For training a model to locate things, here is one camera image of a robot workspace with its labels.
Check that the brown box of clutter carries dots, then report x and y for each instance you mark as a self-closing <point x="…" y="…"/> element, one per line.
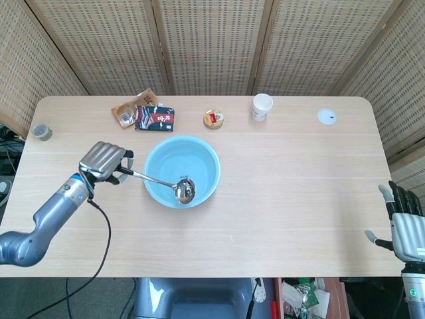
<point x="308" y="297"/>

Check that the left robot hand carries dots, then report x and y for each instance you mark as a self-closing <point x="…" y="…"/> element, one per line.
<point x="103" y="161"/>

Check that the brown snack packet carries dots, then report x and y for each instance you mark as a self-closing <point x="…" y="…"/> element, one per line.
<point x="127" y="112"/>

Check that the woven bamboo folding screen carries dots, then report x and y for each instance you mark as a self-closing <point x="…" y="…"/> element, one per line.
<point x="212" y="46"/>

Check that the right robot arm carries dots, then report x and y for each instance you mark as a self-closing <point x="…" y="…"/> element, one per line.
<point x="413" y="292"/>

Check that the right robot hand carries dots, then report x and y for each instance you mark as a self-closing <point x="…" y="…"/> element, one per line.
<point x="406" y="239"/>

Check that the white paper cup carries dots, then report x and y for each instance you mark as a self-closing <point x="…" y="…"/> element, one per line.
<point x="261" y="107"/>

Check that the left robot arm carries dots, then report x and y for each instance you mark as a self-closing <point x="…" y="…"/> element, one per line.
<point x="43" y="219"/>

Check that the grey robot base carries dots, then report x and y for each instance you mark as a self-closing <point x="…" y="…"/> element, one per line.
<point x="196" y="297"/>

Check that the round tin with red label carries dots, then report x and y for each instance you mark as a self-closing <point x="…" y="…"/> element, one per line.
<point x="214" y="119"/>

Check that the dark red snack packet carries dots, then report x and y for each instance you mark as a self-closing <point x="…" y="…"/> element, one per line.
<point x="155" y="118"/>

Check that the light blue bowl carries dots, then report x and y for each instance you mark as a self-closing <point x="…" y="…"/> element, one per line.
<point x="181" y="166"/>

